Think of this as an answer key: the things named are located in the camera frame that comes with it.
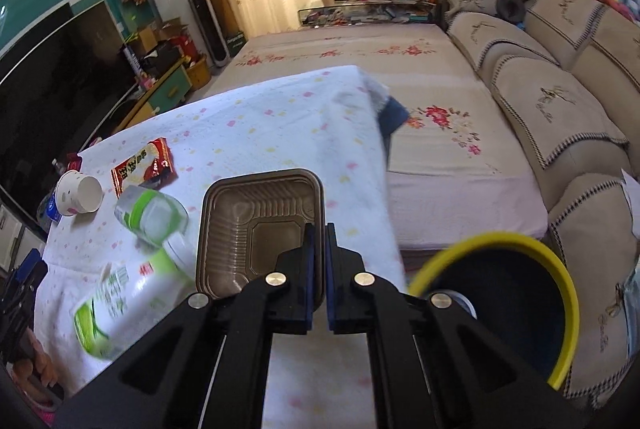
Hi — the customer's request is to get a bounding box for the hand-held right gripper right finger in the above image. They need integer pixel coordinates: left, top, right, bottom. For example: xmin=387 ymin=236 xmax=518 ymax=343
xmin=325 ymin=223 xmax=588 ymax=429

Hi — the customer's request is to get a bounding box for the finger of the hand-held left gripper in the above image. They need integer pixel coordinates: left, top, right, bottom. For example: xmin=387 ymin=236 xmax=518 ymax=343
xmin=0 ymin=249 xmax=49 ymax=355

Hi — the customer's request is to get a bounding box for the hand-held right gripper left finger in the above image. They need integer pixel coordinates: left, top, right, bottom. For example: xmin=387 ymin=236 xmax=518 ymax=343
xmin=52 ymin=223 xmax=317 ymax=429

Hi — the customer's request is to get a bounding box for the brown plastic food tray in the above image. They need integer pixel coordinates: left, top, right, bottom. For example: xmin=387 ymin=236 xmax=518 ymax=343
xmin=196 ymin=169 xmax=325 ymax=300

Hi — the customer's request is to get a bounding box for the yellow-rimmed dark bin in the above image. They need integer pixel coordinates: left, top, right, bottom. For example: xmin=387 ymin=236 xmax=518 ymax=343
xmin=407 ymin=231 xmax=581 ymax=390

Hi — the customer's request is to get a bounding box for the person's left hand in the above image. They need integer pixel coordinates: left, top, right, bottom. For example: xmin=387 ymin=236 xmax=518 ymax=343
xmin=11 ymin=344 xmax=65 ymax=405

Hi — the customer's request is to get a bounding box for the white drawer unit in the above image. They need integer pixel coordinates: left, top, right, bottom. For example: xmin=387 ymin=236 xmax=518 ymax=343
xmin=0 ymin=204 xmax=26 ymax=270

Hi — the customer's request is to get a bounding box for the blue tissue pack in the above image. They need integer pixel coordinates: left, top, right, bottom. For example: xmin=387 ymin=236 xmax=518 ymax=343
xmin=37 ymin=194 xmax=63 ymax=230

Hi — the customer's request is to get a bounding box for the large white green-capped bottle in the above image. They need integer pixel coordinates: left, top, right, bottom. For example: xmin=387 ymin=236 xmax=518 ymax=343
xmin=74 ymin=234 xmax=201 ymax=360

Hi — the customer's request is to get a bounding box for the white paper cup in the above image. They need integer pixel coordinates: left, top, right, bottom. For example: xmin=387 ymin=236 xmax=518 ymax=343
xmin=54 ymin=170 xmax=104 ymax=217

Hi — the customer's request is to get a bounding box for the small white green bottle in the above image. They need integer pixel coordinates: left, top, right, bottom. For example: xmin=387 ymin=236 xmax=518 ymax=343
xmin=114 ymin=186 xmax=190 ymax=255

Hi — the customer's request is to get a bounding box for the floral bed sheet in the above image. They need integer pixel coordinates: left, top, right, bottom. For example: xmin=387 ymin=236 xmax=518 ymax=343
xmin=202 ymin=24 xmax=548 ymax=255

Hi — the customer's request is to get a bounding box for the red snack packet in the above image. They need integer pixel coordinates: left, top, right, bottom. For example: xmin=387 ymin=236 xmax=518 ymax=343
xmin=111 ymin=137 xmax=177 ymax=200

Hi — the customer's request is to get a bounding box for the dark blue cloth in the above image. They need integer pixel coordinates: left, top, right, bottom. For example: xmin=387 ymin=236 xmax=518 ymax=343
xmin=372 ymin=91 xmax=411 ymax=144

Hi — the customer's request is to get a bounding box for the large black television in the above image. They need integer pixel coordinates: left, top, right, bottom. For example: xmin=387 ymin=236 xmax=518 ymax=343
xmin=0 ymin=1 xmax=138 ymax=230

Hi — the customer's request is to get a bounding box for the black box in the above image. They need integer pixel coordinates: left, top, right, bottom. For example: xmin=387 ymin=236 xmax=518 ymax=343
xmin=222 ymin=31 xmax=248 ymax=60

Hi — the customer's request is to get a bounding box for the small cardboard box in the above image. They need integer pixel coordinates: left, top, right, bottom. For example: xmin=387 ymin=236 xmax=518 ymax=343
xmin=136 ymin=26 xmax=161 ymax=52

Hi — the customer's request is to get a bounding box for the glass coffee table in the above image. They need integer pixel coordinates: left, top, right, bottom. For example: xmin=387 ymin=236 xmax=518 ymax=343
xmin=298 ymin=0 xmax=441 ymax=28

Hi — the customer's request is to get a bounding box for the white tower fan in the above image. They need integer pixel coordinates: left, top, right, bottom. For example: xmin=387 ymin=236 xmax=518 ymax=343
xmin=185 ymin=0 xmax=232 ymax=68

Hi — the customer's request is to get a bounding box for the beige sofa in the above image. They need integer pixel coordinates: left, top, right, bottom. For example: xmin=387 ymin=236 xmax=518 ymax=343
xmin=437 ymin=0 xmax=640 ymax=412

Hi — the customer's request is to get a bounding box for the open cardboard box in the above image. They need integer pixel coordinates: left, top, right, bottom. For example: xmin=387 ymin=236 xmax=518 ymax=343
xmin=155 ymin=20 xmax=190 ymax=40

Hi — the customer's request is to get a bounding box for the clear plastic bag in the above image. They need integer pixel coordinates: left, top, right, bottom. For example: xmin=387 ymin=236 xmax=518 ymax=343
xmin=617 ymin=259 xmax=640 ymax=360

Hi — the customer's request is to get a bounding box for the dark round cushion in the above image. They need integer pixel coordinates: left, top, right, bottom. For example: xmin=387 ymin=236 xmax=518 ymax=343
xmin=497 ymin=0 xmax=526 ymax=22

